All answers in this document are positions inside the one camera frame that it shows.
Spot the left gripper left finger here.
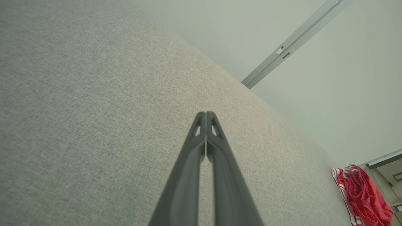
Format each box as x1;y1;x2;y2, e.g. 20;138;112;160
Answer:
148;111;207;226

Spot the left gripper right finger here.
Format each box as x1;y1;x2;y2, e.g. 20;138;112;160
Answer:
207;111;264;226

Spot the red jersey black lettering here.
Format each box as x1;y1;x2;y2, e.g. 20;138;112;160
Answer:
332;168;361;226

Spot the red shorts white trim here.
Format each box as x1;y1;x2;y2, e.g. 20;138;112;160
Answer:
339;163;394;226

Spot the grey metal post with latch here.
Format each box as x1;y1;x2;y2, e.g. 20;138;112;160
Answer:
241;0;349;90

